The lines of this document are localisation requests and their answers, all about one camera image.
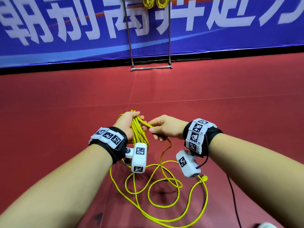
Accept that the person's left hand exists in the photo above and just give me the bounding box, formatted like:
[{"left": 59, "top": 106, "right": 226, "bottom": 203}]
[{"left": 111, "top": 111, "right": 146, "bottom": 144}]

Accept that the person's right hand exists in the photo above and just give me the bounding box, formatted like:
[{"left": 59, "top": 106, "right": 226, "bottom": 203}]
[{"left": 141, "top": 114, "right": 189, "bottom": 143}]

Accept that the metal rack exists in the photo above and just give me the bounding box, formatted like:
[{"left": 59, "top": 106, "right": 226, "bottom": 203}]
[{"left": 123, "top": 0, "right": 174, "bottom": 72}]

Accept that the person's right forearm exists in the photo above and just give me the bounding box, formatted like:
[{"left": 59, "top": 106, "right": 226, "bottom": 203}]
[{"left": 208, "top": 133, "right": 304, "bottom": 228}]

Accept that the person's left forearm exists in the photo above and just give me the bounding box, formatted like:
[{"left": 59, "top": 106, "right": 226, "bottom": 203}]
[{"left": 0, "top": 142, "right": 115, "bottom": 228}]

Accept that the black marker wristband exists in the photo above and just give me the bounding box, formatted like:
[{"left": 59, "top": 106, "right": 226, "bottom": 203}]
[
  {"left": 88, "top": 126, "right": 129, "bottom": 164},
  {"left": 182, "top": 118, "right": 223, "bottom": 158}
]

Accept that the blue banner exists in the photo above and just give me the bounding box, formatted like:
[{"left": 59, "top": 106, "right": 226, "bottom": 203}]
[{"left": 0, "top": 0, "right": 304, "bottom": 69}]

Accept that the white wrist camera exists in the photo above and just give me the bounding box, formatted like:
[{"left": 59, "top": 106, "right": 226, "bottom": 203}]
[
  {"left": 175, "top": 149, "right": 204, "bottom": 179},
  {"left": 125, "top": 142, "right": 148, "bottom": 174}
]

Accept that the black cable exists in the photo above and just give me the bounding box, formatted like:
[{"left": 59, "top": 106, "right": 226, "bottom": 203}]
[{"left": 226, "top": 174, "right": 243, "bottom": 228}]

